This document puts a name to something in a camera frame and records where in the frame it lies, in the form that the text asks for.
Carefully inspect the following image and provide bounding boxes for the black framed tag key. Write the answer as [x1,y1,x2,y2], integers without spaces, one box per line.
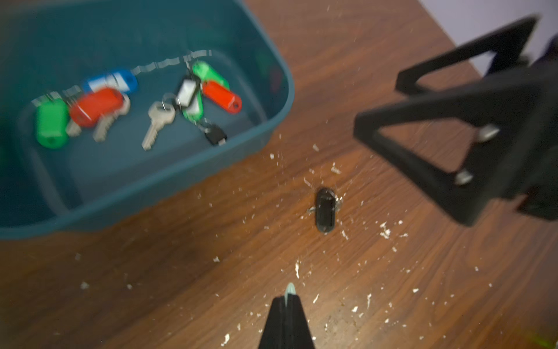
[142,75,201,151]

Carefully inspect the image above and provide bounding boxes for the red tag in box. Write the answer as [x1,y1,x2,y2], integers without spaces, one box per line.
[202,81,243,114]

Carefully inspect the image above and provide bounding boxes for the small black fob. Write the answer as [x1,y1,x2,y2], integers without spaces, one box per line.
[197,119,228,146]

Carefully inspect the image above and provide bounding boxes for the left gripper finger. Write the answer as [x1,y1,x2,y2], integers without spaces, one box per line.
[258,295,315,349]

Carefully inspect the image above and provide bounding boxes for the blue tag key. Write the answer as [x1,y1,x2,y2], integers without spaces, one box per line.
[82,70,138,94]

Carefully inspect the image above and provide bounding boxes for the green tag in box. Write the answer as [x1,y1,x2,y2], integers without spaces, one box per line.
[183,61,230,123]

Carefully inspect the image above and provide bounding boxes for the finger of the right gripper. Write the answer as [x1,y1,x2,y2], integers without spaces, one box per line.
[354,65,557,226]
[395,15,539,96]

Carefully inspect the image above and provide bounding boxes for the red tag key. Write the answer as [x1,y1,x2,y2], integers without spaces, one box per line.
[65,87,131,143]

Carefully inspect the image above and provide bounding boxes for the green tag key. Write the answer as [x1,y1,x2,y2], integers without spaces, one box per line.
[35,97,69,150]

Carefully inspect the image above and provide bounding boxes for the teal plastic storage box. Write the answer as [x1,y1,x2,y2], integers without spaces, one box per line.
[1,1,294,240]

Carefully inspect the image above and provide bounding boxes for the mint tag key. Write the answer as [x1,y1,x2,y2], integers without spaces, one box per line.
[284,282,296,306]

